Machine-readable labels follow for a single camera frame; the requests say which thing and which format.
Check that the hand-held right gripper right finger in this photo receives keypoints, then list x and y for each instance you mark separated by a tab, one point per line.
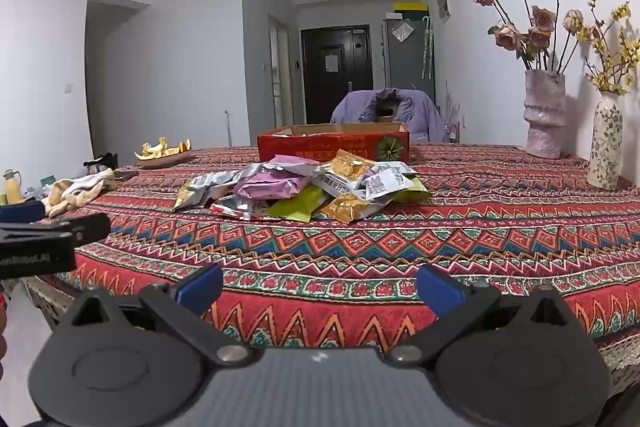
440	289

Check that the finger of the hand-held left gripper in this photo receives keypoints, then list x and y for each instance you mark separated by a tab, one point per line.
20	212
75	229

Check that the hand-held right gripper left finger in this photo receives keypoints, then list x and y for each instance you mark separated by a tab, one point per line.
199	288

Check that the pile of mixed snack bags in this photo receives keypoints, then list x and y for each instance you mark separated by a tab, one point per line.
280	189

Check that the red cardboard box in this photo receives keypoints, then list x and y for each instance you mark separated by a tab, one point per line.
320	148

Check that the yellow bottle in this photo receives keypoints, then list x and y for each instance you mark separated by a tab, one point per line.
12	189

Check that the beige cloth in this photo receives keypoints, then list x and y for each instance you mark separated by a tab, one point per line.
75	192

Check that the patterned red tablecloth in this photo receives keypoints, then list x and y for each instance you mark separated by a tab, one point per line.
400	252

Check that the black bag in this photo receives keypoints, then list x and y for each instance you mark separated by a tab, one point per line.
102	159

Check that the plate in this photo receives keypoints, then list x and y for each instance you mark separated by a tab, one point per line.
162	161

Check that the mop pole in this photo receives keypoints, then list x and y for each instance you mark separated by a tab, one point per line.
228	127

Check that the wooden chair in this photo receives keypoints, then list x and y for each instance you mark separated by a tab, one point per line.
387	113

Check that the purple jacket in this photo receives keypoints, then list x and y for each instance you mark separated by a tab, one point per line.
350	109

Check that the pink ribbed vase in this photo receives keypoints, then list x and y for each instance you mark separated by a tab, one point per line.
544	117

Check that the white floral vase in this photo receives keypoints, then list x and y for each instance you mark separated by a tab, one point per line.
605	142

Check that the dark entrance door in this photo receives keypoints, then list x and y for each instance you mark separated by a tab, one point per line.
350	87

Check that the grey refrigerator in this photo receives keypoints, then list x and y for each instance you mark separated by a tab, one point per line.
405	67

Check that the glass inner door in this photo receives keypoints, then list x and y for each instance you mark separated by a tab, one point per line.
280	72

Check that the white umbrella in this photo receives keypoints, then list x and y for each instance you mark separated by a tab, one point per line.
426	47

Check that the white paper notice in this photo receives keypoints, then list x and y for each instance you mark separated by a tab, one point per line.
332	62

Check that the clear plastic bag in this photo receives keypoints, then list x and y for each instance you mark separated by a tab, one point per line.
401	32

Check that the yellow flower branches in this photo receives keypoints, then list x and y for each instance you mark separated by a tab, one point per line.
612	67

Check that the yellow box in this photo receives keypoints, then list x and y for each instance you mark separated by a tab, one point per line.
410	7

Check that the dried pink roses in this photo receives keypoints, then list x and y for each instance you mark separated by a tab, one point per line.
542	19

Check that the wall panel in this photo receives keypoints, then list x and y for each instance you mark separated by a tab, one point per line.
444	3

